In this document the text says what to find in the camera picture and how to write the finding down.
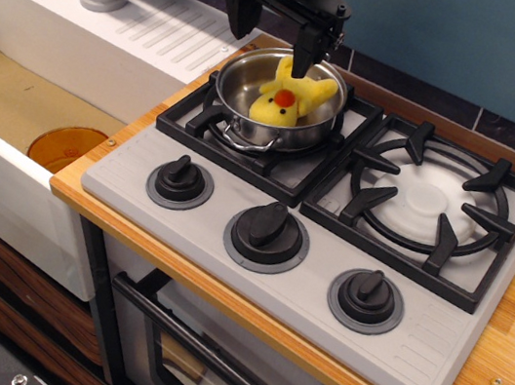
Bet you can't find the black right burner grate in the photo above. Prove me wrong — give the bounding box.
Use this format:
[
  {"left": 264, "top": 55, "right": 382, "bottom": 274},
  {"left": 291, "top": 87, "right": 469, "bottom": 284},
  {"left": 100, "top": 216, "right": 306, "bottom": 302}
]
[{"left": 300, "top": 114, "right": 515, "bottom": 314}]

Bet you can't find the black burner grate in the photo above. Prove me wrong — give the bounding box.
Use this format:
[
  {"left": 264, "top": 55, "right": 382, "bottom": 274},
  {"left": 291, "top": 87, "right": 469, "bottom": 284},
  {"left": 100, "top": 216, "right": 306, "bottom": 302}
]
[
  {"left": 155, "top": 72, "right": 384, "bottom": 207},
  {"left": 300, "top": 114, "right": 515, "bottom": 314}
]

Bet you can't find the black left burner grate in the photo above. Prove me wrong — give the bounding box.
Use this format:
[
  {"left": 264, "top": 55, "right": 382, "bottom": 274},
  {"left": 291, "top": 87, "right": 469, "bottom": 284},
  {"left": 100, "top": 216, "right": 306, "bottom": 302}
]
[{"left": 155, "top": 72, "right": 384, "bottom": 207}]

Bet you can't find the black middle stove knob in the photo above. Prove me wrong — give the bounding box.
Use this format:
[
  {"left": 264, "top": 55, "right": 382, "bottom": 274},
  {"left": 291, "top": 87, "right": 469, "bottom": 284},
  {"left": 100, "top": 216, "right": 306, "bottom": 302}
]
[{"left": 223, "top": 202, "right": 310, "bottom": 275}]

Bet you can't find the grey toy stove top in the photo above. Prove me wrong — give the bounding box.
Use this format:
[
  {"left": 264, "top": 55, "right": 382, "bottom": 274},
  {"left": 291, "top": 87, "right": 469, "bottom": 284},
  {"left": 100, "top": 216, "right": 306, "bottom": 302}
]
[{"left": 81, "top": 48, "right": 515, "bottom": 385}]

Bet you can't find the wooden drawer front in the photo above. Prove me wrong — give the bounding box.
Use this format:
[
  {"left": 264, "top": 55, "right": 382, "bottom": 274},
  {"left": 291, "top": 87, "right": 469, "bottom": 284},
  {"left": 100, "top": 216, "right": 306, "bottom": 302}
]
[{"left": 0, "top": 239, "right": 107, "bottom": 385}]

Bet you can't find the white toy sink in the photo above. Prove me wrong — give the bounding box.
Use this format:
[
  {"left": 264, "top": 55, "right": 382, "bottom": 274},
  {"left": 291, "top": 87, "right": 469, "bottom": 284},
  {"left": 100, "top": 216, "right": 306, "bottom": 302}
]
[{"left": 0, "top": 0, "right": 243, "bottom": 301}]

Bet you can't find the black left stove knob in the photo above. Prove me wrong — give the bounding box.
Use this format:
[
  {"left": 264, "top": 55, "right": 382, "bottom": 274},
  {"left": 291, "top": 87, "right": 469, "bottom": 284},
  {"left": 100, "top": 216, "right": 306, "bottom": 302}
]
[{"left": 145, "top": 155, "right": 215, "bottom": 211}]

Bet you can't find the yellow stuffed duck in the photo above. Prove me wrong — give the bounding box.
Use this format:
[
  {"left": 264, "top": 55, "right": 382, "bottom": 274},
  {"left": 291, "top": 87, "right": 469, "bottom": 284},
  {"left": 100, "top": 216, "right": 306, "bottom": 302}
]
[{"left": 248, "top": 56, "right": 339, "bottom": 128}]

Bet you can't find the oven door with handle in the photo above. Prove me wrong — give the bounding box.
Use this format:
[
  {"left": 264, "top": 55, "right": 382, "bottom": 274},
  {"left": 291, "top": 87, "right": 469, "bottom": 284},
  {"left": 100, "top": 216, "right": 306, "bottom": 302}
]
[{"left": 94, "top": 261, "right": 369, "bottom": 385}]

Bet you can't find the stainless steel pan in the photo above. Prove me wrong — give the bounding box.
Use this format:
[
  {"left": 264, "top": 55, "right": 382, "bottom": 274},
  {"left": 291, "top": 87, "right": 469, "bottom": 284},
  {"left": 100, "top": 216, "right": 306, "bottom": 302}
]
[{"left": 216, "top": 47, "right": 348, "bottom": 153}]

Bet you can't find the black stove knob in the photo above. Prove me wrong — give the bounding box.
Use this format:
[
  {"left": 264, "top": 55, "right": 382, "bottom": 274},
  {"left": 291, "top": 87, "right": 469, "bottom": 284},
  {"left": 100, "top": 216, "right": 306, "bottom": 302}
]
[
  {"left": 327, "top": 269, "right": 405, "bottom": 335},
  {"left": 145, "top": 155, "right": 215, "bottom": 211},
  {"left": 223, "top": 202, "right": 310, "bottom": 275}
]

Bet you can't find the black right stove knob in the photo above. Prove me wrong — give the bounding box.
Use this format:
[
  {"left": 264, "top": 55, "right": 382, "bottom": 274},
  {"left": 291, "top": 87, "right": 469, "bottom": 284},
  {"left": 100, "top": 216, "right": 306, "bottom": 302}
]
[{"left": 327, "top": 269, "right": 405, "bottom": 335}]

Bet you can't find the orange plastic plate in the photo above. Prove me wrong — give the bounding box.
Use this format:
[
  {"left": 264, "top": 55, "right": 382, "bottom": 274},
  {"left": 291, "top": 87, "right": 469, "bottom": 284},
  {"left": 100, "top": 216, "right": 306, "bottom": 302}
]
[{"left": 26, "top": 127, "right": 107, "bottom": 173}]

